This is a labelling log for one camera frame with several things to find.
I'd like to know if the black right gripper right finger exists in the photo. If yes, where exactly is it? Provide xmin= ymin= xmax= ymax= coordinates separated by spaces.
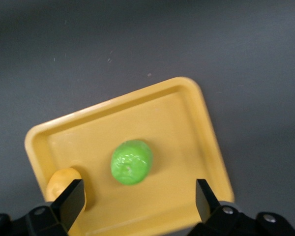
xmin=186 ymin=179 xmax=258 ymax=236

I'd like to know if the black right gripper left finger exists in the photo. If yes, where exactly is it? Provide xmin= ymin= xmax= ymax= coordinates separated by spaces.
xmin=13 ymin=179 xmax=86 ymax=236

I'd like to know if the yellow potato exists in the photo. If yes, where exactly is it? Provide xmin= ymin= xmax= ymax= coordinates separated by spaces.
xmin=46 ymin=167 xmax=88 ymax=212

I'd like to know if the green apple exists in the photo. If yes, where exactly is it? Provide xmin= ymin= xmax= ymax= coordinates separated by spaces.
xmin=110 ymin=139 xmax=154 ymax=186

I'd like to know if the yellow rectangular plastic tray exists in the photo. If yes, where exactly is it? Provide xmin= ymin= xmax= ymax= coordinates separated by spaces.
xmin=24 ymin=76 xmax=235 ymax=236

